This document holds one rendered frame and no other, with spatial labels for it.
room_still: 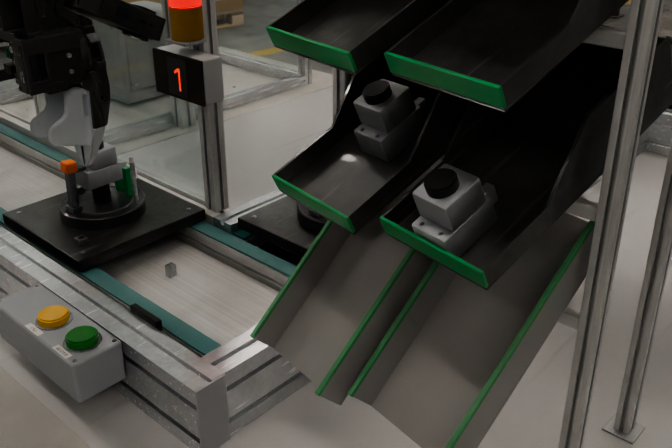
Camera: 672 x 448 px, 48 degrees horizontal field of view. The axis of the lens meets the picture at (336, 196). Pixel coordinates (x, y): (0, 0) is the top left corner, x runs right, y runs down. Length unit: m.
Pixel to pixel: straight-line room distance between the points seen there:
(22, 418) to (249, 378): 0.31
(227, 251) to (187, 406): 0.36
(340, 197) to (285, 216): 0.48
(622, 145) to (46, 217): 0.95
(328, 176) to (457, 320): 0.20
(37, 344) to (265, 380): 0.30
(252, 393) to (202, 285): 0.26
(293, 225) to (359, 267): 0.36
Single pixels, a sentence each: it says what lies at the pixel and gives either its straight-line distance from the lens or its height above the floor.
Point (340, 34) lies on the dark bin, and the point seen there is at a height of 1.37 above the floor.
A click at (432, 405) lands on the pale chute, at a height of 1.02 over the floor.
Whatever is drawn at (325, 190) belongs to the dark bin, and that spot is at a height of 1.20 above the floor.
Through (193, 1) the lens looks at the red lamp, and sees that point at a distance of 1.17.
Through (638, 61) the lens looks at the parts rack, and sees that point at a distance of 0.67.
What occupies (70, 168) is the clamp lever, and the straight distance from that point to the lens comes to 1.26.
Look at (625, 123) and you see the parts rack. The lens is 0.69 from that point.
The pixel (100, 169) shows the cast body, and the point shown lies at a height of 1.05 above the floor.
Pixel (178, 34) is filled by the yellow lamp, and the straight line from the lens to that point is 1.18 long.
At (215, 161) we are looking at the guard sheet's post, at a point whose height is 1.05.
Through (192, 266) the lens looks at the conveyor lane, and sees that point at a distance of 1.24.
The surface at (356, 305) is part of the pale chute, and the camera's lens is 0.86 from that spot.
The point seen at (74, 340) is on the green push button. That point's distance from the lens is 1.01.
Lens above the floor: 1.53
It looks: 25 degrees down
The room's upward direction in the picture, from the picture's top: straight up
